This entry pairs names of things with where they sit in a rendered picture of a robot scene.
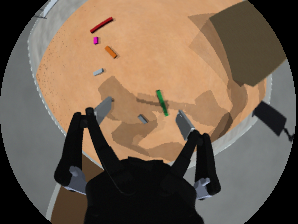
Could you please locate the dark red rod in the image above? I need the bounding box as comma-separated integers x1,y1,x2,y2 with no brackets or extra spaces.
90,17,113,34

